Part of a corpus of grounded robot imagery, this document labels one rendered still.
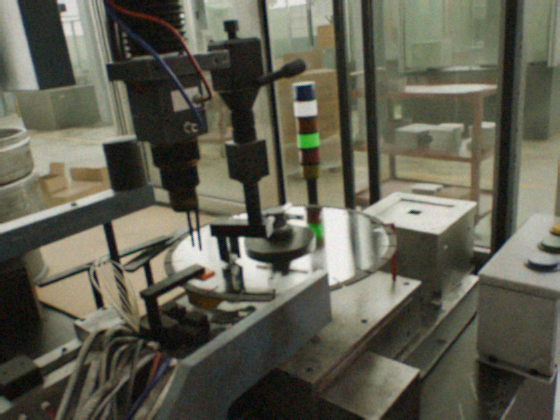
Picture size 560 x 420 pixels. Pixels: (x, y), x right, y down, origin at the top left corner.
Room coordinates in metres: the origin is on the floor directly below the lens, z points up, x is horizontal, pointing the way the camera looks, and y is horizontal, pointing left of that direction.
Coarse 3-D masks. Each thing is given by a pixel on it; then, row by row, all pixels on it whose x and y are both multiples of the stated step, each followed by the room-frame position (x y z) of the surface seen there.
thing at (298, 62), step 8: (288, 64) 0.64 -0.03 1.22; (296, 64) 0.65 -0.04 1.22; (304, 64) 0.65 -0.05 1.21; (272, 72) 0.63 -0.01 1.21; (280, 72) 0.63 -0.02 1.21; (288, 72) 0.64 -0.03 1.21; (296, 72) 0.64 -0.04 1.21; (304, 72) 0.66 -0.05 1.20; (256, 80) 0.62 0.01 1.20; (264, 80) 0.62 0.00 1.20; (272, 80) 0.62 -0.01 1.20
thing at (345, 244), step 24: (240, 216) 0.86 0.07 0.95; (312, 216) 0.82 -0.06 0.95; (336, 216) 0.81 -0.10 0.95; (360, 216) 0.79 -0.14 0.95; (240, 240) 0.74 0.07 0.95; (336, 240) 0.70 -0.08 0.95; (360, 240) 0.69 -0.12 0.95; (384, 240) 0.68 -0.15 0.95; (192, 264) 0.67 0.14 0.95; (216, 264) 0.66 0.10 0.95; (240, 264) 0.65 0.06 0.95; (264, 264) 0.64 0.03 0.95; (288, 264) 0.64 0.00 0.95; (312, 264) 0.63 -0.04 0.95; (336, 264) 0.62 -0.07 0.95; (360, 264) 0.61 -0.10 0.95; (216, 288) 0.59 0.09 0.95; (240, 288) 0.58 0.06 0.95; (264, 288) 0.57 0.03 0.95; (288, 288) 0.57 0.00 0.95
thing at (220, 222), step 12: (252, 192) 0.64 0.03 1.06; (252, 204) 0.64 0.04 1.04; (252, 216) 0.64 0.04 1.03; (216, 228) 0.65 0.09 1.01; (228, 228) 0.65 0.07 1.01; (240, 228) 0.64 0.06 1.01; (252, 228) 0.63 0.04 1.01; (264, 228) 0.63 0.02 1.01; (216, 240) 0.66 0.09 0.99; (228, 252) 0.65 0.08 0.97; (240, 252) 0.66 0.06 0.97
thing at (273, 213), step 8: (272, 208) 0.73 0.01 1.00; (280, 208) 0.72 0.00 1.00; (288, 208) 0.74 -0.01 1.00; (264, 216) 0.72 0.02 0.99; (272, 216) 0.70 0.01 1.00; (280, 216) 0.70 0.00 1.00; (288, 216) 0.70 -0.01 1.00; (296, 216) 0.70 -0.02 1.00; (304, 216) 0.69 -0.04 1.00; (272, 224) 0.70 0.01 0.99; (280, 224) 0.70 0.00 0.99
